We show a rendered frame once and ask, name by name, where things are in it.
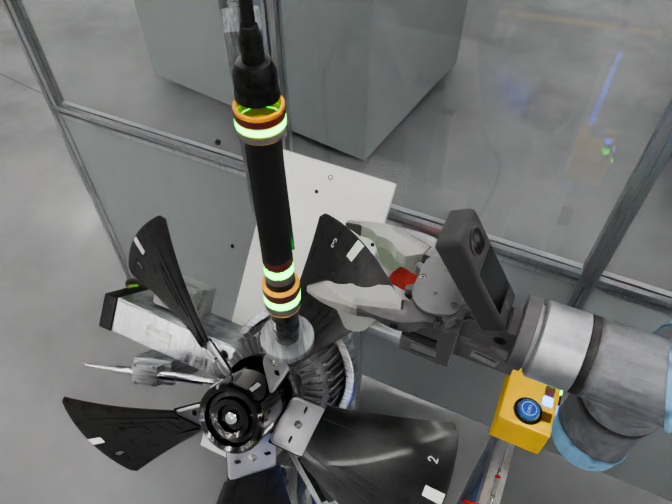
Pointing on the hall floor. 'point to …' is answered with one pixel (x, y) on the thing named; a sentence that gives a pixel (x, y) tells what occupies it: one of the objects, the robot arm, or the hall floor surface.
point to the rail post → (476, 473)
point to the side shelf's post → (359, 365)
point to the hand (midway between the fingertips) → (336, 252)
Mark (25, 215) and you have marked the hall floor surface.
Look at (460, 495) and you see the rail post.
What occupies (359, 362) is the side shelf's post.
